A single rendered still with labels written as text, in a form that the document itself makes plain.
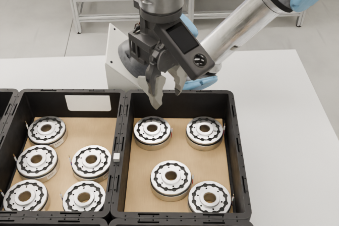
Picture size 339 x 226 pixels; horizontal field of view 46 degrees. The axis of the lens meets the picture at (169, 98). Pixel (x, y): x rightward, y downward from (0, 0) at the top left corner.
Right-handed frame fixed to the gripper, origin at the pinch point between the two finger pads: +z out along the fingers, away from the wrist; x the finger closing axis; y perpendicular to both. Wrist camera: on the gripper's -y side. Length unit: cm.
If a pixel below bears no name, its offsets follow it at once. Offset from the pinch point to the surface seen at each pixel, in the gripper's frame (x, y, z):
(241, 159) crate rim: -13.1, -11.0, 20.7
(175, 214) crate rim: 8.3, -10.6, 20.7
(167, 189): 2.1, -1.5, 27.9
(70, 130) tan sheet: 7.2, 33.2, 30.8
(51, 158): 17.2, 26.2, 27.9
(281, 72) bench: -73, 14, 44
